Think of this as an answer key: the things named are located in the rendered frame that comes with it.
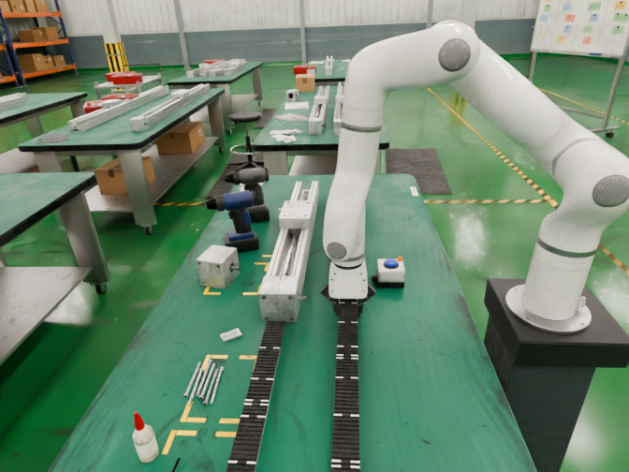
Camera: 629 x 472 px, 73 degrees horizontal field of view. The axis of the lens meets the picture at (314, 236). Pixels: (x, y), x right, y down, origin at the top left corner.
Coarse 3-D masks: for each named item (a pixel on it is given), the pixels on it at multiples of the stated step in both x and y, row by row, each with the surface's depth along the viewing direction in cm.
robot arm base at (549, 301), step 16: (544, 256) 97; (560, 256) 94; (592, 256) 94; (528, 272) 104; (544, 272) 98; (560, 272) 95; (576, 272) 94; (512, 288) 113; (528, 288) 103; (544, 288) 99; (560, 288) 97; (576, 288) 97; (512, 304) 107; (528, 304) 104; (544, 304) 100; (560, 304) 99; (576, 304) 100; (528, 320) 101; (544, 320) 101; (560, 320) 101; (576, 320) 101
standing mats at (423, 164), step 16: (272, 112) 756; (240, 160) 511; (400, 160) 488; (416, 160) 486; (432, 160) 483; (224, 176) 461; (416, 176) 439; (432, 176) 437; (224, 192) 419; (432, 192) 400; (448, 192) 398
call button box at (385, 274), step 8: (384, 264) 131; (400, 264) 131; (376, 272) 137; (384, 272) 128; (392, 272) 128; (400, 272) 128; (376, 280) 133; (384, 280) 129; (392, 280) 129; (400, 280) 129
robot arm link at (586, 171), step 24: (576, 144) 88; (600, 144) 85; (576, 168) 83; (600, 168) 79; (624, 168) 78; (576, 192) 82; (600, 192) 79; (624, 192) 78; (552, 216) 91; (576, 216) 86; (600, 216) 84; (552, 240) 94; (576, 240) 91
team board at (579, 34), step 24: (552, 0) 570; (576, 0) 538; (600, 0) 507; (624, 0) 480; (552, 24) 577; (576, 24) 543; (600, 24) 512; (624, 24) 484; (552, 48) 583; (576, 48) 549; (600, 48) 517; (624, 48) 488
